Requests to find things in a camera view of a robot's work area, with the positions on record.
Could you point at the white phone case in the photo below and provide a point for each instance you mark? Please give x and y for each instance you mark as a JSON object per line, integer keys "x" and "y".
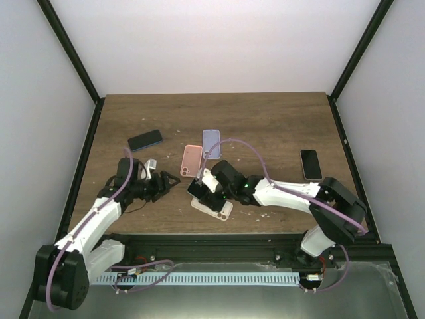
{"x": 222, "y": 215}

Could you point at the pink phone case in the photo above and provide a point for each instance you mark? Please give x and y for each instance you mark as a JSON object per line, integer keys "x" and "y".
{"x": 191, "y": 160}

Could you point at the black frame post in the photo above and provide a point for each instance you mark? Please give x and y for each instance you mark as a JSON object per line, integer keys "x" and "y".
{"x": 55, "y": 23}
{"x": 362, "y": 45}

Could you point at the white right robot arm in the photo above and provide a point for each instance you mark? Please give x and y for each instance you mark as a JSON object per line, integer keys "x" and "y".
{"x": 337, "y": 212}

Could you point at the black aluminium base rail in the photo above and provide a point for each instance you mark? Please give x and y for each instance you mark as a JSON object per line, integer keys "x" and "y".
{"x": 281, "y": 250}

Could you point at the lavender phone case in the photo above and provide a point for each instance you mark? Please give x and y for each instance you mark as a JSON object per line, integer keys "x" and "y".
{"x": 209, "y": 138}

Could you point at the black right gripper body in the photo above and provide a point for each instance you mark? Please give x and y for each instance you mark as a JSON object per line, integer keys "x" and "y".
{"x": 209, "y": 199}

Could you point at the black left frame post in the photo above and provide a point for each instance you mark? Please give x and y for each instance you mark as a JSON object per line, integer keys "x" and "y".
{"x": 55, "y": 23}

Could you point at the black right frame post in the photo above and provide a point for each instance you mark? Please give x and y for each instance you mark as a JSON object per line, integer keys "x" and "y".
{"x": 362, "y": 45}

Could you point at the light blue slotted cable duct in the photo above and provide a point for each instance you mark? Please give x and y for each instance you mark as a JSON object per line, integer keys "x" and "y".
{"x": 202, "y": 279}

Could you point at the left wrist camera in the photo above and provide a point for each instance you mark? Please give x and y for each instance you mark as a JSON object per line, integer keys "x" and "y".
{"x": 150, "y": 165}

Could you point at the grey metal front plate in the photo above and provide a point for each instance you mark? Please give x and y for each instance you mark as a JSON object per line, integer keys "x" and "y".
{"x": 368, "y": 291}

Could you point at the blue black phone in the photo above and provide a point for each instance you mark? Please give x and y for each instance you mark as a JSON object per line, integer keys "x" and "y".
{"x": 145, "y": 140}

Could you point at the white black phone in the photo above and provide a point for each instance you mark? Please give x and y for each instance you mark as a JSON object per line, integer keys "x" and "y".
{"x": 310, "y": 165}

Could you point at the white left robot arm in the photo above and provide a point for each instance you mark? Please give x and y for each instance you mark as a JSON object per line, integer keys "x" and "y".
{"x": 64, "y": 271}

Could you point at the teal black phone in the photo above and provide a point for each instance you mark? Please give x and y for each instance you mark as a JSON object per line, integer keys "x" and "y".
{"x": 199, "y": 191}

